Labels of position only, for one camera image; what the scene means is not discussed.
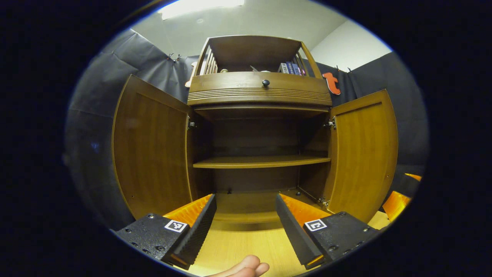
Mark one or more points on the metal door hinge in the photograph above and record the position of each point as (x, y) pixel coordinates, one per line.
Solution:
(191, 124)
(330, 123)
(323, 202)

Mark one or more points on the wooden double-door shoe cabinet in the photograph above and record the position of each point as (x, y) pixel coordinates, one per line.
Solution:
(253, 50)

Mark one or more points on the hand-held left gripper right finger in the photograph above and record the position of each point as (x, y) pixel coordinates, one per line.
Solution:
(294, 234)

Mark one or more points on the pale small ornament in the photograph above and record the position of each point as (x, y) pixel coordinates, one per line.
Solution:
(259, 69)

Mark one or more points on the white spined book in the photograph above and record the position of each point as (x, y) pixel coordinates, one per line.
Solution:
(282, 68)

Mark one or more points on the wooden inner shelf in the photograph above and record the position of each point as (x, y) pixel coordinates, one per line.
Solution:
(261, 161)

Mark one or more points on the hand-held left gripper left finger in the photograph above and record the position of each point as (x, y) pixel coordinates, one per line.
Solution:
(200, 234)

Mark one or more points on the black round drawer knob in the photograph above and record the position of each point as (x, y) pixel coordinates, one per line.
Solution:
(266, 82)

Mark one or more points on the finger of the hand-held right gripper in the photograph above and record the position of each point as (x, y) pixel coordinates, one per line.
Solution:
(414, 177)
(396, 206)

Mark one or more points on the wooden cabinet door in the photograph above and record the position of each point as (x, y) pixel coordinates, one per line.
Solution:
(150, 146)
(365, 154)

